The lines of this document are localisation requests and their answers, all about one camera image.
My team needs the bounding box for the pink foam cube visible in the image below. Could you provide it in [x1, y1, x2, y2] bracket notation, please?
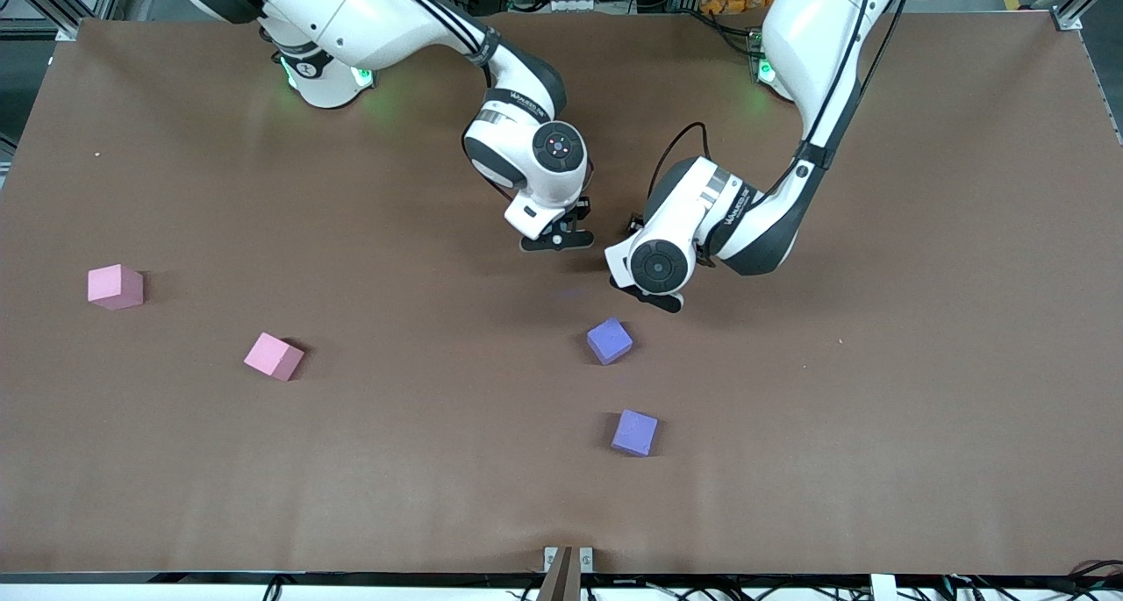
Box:
[87, 264, 145, 311]
[243, 332, 306, 383]

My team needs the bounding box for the purple foam cube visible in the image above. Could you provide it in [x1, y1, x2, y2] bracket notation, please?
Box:
[611, 408, 660, 458]
[585, 316, 634, 367]

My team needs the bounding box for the brown table cover sheet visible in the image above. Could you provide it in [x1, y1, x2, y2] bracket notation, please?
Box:
[0, 11, 1123, 577]

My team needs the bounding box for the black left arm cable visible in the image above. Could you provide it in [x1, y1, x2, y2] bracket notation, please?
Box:
[625, 0, 878, 233]

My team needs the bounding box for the silver metal bracket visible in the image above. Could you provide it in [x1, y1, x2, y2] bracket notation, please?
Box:
[543, 546, 594, 574]

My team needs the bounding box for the slanted metal post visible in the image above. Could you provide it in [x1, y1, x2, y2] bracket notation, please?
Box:
[535, 546, 583, 601]

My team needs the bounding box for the aluminium frame profile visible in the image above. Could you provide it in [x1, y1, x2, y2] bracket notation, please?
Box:
[0, 0, 132, 42]
[1048, 0, 1123, 33]

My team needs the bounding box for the black cable bundle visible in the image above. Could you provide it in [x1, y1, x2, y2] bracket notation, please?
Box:
[943, 559, 1123, 601]

